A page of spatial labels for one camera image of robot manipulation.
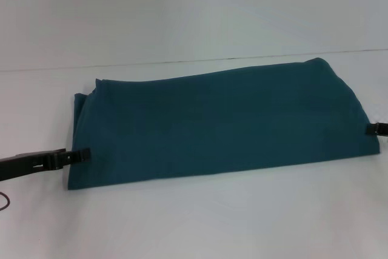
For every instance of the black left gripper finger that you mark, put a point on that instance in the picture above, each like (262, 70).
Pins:
(77, 156)

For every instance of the teal blue printed t-shirt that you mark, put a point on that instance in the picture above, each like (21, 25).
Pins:
(212, 125)

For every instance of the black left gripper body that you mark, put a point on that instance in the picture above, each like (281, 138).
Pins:
(27, 163)

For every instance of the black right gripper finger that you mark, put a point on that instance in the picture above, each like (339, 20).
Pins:
(377, 129)

